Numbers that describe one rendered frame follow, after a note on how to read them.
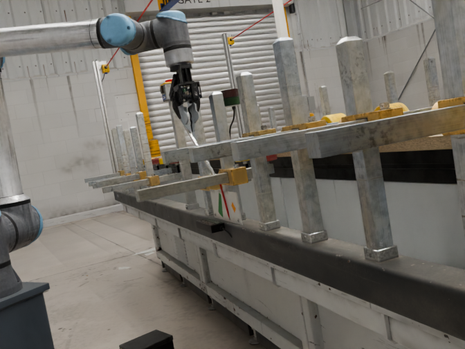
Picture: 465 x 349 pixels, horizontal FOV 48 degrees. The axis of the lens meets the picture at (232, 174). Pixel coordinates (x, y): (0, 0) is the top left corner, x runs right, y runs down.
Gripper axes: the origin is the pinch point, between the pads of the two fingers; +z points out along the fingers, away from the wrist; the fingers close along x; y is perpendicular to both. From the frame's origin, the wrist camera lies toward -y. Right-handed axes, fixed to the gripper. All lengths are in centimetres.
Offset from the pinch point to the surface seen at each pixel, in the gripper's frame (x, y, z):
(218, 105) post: 7.4, 9.5, -5.2
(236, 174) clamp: 6.7, 16.5, 16.7
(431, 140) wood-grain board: 27, 78, 14
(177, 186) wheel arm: -11.2, 13.1, 16.7
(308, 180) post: 8, 59, 18
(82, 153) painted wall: 24, -754, -18
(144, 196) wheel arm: -21.4, 13.1, 17.4
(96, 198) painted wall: 32, -756, 61
